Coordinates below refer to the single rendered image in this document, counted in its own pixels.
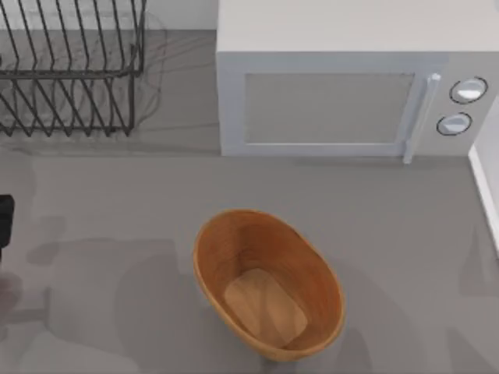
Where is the microwave oven door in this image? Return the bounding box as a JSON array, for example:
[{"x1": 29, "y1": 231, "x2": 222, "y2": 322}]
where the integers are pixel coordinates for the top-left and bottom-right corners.
[{"x1": 217, "y1": 51, "x2": 423, "y2": 157}]

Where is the brown wooden oval basket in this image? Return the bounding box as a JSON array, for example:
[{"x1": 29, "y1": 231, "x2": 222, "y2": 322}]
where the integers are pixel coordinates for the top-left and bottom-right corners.
[{"x1": 193, "y1": 209, "x2": 348, "y2": 363}]

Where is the small round microwave knob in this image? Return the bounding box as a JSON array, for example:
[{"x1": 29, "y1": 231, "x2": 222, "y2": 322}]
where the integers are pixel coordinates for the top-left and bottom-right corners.
[{"x1": 436, "y1": 111, "x2": 473, "y2": 136}]

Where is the large round microwave knob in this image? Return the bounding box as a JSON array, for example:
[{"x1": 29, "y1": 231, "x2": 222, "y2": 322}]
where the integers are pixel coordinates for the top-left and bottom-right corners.
[{"x1": 448, "y1": 76, "x2": 490, "y2": 105}]

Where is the pale microwave oven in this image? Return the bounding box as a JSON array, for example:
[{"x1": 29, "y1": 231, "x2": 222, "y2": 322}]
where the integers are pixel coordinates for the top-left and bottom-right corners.
[{"x1": 215, "y1": 0, "x2": 499, "y2": 165}]

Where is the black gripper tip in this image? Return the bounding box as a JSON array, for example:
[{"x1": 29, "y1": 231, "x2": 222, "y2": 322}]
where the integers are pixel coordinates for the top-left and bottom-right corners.
[{"x1": 0, "y1": 194, "x2": 16, "y2": 263}]

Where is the dark wire dish rack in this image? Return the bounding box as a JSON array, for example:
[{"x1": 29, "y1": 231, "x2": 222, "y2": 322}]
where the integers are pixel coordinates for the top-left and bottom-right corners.
[{"x1": 0, "y1": 0, "x2": 148, "y2": 138}]

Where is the pale microwave door handle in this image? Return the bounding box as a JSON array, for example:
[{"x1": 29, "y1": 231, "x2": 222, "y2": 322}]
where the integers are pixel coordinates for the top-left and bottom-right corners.
[{"x1": 402, "y1": 72, "x2": 442, "y2": 165}]

